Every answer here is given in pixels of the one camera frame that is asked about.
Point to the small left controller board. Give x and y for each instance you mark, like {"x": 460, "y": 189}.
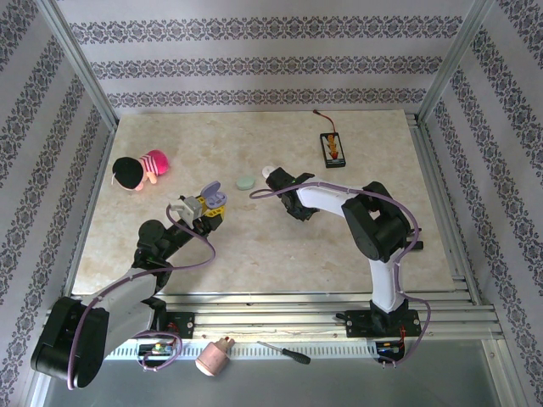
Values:
{"x": 159, "y": 348}

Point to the small controller board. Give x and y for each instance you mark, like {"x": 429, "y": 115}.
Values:
{"x": 159, "y": 348}
{"x": 388, "y": 347}

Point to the aluminium extrusion frame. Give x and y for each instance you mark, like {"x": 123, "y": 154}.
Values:
{"x": 271, "y": 324}

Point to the plush doll pink black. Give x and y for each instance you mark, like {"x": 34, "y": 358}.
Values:
{"x": 131, "y": 171}

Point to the pink plastic cup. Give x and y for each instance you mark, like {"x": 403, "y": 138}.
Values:
{"x": 212, "y": 358}

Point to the battery lead red connector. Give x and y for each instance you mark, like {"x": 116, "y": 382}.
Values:
{"x": 326, "y": 120}

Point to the black stapler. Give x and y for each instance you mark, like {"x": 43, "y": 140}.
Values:
{"x": 418, "y": 245}

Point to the black power strip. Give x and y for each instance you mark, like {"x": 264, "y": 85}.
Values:
{"x": 333, "y": 149}

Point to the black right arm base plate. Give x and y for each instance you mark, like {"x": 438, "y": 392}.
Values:
{"x": 356, "y": 323}

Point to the small right controller board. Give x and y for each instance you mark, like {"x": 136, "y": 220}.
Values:
{"x": 388, "y": 347}

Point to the white earbud charging case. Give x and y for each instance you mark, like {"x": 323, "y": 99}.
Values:
{"x": 267, "y": 171}

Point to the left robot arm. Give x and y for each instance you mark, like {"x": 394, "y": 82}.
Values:
{"x": 63, "y": 343}

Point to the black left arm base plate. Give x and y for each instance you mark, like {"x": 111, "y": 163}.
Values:
{"x": 182, "y": 324}

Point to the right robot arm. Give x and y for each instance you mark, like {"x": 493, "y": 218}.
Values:
{"x": 377, "y": 224}

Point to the mint green earbud case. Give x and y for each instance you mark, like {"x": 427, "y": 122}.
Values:
{"x": 246, "y": 183}

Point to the purple earbud charging case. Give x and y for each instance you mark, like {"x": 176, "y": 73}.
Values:
{"x": 214, "y": 195}

